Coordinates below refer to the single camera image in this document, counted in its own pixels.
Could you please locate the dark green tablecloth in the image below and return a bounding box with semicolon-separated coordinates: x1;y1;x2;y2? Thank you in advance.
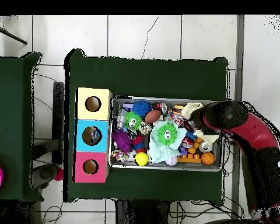
0;51;44;202
63;48;229;203

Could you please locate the purple spiky ball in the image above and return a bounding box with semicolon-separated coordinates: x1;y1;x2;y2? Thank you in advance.
111;129;132;153

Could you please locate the wooden three-hole box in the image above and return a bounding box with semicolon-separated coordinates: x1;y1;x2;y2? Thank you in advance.
72;87;113;184

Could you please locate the small red ball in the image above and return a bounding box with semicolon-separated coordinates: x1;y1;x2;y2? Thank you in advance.
53;167;64;181

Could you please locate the orange toy brick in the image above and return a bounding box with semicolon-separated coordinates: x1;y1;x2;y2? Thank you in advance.
177;152;201;163

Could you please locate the green spiky toy with eyes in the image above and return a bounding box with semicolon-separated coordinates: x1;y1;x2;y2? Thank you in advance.
157;122;179;145
124;111;143;131

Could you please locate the dark grey rounded object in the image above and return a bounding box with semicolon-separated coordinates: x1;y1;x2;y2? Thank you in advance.
31;163;59;190

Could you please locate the brown toy football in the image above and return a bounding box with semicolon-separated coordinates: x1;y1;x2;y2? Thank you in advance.
144;108;163;124

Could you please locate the black rod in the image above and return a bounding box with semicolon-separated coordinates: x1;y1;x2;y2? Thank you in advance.
0;24;28;46

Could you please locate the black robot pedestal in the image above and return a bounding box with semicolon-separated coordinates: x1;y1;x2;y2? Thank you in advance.
115;199;171;224

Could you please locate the mint green knitted cloth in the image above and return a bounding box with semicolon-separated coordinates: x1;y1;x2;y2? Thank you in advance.
148;120;187;164

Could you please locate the yellow ball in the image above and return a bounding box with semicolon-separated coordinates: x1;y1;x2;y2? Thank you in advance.
135;152;149;167

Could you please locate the blue spiky ball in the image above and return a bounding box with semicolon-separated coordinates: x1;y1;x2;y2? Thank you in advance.
132;100;153;118

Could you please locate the white baseball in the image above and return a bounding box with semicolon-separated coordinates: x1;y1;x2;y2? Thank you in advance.
164;155;179;167

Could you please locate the silver mesh bin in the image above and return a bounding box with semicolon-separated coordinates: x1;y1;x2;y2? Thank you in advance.
108;95;226;172

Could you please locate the cream knitted cloth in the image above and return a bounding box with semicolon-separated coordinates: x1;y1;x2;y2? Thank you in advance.
180;101;221;145

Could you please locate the tall black object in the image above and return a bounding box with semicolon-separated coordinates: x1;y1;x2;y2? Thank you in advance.
52;81;65;164

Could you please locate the small orange basketball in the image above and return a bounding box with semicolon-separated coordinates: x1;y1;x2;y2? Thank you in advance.
201;152;215;166

